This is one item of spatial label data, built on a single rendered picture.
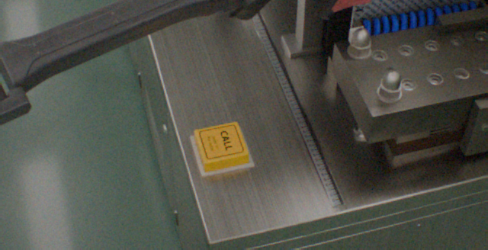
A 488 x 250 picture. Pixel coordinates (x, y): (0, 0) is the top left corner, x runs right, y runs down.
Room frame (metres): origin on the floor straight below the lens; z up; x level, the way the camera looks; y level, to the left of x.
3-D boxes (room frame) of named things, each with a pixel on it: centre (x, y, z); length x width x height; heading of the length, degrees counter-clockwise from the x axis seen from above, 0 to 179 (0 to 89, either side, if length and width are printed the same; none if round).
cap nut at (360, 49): (0.89, -0.17, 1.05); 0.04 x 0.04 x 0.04
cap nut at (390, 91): (0.80, -0.21, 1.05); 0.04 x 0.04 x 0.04
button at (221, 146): (0.80, 0.04, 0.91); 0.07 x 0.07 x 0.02; 16
